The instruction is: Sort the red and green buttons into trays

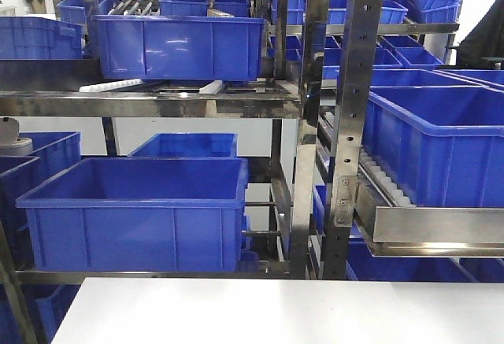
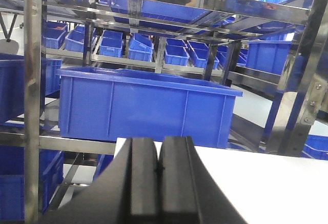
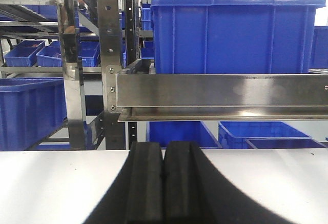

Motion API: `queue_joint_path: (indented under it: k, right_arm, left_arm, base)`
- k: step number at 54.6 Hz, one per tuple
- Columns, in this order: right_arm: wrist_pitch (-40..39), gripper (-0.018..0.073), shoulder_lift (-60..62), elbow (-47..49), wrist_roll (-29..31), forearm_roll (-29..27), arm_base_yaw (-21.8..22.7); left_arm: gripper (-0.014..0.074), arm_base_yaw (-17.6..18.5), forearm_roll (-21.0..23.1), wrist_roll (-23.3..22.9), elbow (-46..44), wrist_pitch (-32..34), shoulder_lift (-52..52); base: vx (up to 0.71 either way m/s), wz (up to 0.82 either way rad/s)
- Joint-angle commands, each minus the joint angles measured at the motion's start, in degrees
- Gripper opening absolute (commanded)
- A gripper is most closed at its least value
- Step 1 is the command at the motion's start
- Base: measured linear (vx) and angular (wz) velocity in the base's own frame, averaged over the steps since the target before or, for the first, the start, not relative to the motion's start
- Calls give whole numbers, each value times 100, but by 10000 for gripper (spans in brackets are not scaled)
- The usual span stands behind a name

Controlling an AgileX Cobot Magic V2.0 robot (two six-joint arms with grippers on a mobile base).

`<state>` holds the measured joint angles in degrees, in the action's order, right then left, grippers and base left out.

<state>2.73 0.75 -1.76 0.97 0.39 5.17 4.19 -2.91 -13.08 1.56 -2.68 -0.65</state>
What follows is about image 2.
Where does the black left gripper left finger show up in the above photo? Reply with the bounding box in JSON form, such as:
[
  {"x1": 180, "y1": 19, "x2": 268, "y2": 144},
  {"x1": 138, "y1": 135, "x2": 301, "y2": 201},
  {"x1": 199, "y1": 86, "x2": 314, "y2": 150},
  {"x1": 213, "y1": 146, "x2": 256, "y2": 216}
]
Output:
[{"x1": 42, "y1": 138, "x2": 159, "y2": 223}]

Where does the large blue plastic bin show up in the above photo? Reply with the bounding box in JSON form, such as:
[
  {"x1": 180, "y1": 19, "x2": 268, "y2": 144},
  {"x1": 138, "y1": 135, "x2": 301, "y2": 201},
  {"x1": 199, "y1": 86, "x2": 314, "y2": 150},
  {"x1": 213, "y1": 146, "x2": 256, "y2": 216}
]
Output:
[{"x1": 57, "y1": 67, "x2": 242, "y2": 148}]

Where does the blue bin left shelf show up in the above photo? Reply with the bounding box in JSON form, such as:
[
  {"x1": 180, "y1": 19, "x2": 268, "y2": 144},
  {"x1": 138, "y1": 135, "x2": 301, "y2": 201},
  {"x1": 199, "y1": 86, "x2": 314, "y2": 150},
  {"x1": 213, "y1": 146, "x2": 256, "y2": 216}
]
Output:
[{"x1": 1, "y1": 53, "x2": 63, "y2": 123}]

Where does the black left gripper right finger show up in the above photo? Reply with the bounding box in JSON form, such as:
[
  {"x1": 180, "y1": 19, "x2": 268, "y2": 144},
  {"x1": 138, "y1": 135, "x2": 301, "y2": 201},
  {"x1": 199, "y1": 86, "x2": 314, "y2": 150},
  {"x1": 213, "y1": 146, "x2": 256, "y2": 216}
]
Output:
[{"x1": 159, "y1": 136, "x2": 246, "y2": 223}]

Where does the stainless steel shelving rack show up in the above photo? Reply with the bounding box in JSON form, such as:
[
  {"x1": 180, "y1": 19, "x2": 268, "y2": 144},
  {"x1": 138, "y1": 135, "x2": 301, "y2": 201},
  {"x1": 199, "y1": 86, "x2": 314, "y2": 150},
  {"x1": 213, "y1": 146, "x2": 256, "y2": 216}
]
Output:
[{"x1": 1, "y1": 0, "x2": 327, "y2": 223}]

